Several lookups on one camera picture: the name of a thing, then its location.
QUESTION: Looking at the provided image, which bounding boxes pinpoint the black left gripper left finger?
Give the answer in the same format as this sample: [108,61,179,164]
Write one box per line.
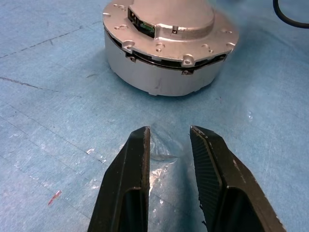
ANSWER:
[87,125,151,232]

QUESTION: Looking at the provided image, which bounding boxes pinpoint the black cable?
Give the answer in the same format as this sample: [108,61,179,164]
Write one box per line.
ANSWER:
[272,0,309,29]

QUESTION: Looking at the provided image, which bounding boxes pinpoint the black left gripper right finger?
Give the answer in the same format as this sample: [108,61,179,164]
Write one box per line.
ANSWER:
[189,125,288,232]

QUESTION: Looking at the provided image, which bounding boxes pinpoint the blue table mat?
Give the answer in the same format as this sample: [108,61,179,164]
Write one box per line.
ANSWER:
[0,0,309,232]

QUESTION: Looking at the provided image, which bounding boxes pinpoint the silver motor housing copper windings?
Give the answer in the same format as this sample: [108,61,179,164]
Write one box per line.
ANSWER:
[104,26,226,97]

